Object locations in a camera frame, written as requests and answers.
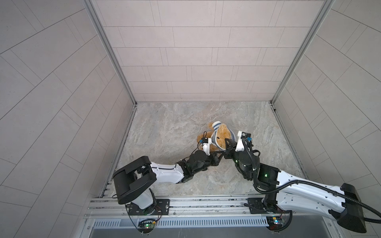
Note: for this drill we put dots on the left aluminium corner post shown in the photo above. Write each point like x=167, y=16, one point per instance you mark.
x=108, y=48

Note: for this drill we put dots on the left small circuit board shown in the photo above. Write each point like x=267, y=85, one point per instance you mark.
x=147, y=224

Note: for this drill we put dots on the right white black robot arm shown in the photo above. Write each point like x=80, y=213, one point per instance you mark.
x=348, y=208

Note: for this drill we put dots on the white ventilation grille strip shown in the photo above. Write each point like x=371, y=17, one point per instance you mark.
x=190, y=222

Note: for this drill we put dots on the aluminium mounting rail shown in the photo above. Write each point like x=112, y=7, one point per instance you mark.
x=213, y=206

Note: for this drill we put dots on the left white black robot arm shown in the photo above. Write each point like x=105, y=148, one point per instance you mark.
x=132, y=181

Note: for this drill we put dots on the brown teddy bear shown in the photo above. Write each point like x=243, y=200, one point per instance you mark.
x=208, y=134

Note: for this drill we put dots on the small circuit board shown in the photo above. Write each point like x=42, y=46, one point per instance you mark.
x=274, y=223
x=147, y=224

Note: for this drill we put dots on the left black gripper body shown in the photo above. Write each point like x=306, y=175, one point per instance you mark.
x=209, y=161

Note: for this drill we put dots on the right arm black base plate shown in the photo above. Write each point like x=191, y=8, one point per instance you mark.
x=257, y=206

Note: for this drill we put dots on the right small circuit board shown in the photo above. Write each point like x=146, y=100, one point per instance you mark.
x=274, y=223

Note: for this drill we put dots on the aluminium corner post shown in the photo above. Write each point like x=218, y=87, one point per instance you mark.
x=108, y=48
x=321, y=15

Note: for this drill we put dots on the blue white striped knit sweater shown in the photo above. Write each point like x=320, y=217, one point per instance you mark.
x=219, y=134

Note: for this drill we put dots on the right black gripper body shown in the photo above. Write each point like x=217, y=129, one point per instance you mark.
x=236, y=157

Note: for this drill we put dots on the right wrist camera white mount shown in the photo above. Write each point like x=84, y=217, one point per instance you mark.
x=240, y=136

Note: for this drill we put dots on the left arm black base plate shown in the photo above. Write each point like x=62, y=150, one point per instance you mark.
x=160, y=207

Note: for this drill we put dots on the right aluminium corner post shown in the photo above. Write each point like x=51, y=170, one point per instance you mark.
x=321, y=15

